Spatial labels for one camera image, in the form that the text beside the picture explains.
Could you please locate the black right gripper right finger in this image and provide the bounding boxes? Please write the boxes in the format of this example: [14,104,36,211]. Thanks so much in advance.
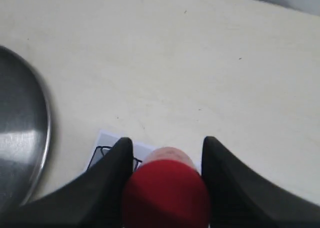
[201,136,320,227]

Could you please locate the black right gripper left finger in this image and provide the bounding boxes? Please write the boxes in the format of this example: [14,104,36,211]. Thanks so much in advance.
[0,138,133,227]

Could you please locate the red cylinder game piece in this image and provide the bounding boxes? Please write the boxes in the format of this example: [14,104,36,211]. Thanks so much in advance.
[121,147,211,227]

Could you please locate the paper number game board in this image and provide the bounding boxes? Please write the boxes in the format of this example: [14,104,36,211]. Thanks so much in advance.
[83,130,158,172]

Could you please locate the round steel plate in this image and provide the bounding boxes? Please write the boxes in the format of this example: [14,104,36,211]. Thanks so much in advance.
[0,47,52,212]

